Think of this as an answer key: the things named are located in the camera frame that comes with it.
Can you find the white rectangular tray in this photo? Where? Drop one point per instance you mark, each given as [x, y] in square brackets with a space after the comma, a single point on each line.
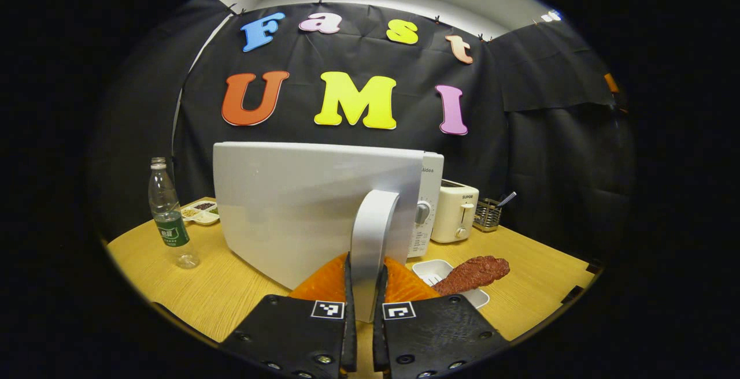
[428, 269]

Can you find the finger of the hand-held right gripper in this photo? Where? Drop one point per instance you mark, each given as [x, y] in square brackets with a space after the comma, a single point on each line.
[611, 83]

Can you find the clear plastic water bottle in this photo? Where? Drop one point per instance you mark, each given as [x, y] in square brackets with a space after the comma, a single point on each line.
[170, 223]

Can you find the ceiling light panel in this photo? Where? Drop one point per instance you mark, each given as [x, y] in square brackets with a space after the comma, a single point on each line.
[551, 16]

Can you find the white divided snack dish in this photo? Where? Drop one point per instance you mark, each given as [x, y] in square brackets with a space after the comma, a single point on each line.
[202, 214]

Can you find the black table bracket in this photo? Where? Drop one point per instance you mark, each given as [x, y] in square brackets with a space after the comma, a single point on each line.
[592, 266]
[572, 294]

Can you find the white microwave oven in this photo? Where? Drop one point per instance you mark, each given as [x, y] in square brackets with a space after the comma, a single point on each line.
[300, 205]

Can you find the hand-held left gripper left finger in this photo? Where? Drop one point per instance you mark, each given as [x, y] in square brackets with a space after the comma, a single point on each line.
[350, 333]

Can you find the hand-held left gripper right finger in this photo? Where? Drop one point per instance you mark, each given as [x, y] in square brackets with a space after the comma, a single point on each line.
[378, 338]

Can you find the black backdrop cloth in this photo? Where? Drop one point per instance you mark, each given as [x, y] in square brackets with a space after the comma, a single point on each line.
[491, 136]

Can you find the metal spoon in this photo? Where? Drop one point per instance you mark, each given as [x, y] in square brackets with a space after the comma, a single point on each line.
[507, 198]

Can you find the red meat piece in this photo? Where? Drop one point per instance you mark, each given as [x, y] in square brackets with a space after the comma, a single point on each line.
[471, 274]

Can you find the cream toaster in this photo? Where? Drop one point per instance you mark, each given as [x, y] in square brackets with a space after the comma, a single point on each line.
[454, 211]

